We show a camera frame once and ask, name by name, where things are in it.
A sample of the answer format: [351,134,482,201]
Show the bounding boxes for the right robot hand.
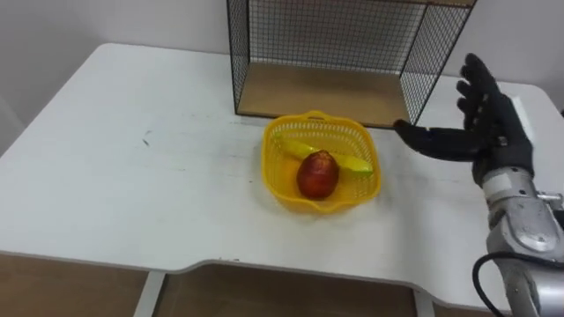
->
[392,53,536,188]

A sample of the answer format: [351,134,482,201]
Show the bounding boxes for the red mango soft toy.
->
[296,149,341,201]

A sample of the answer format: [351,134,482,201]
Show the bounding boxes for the yellow banana soft toy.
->
[273,133,375,176]

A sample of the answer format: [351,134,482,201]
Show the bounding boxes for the yellow plastic basket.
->
[260,110,382,216]

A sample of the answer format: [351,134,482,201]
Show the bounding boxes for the white desk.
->
[0,42,564,317]

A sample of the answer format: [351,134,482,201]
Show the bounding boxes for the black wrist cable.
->
[471,251,564,317]

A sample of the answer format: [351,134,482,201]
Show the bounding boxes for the black wire mesh shelf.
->
[226,0,478,129]

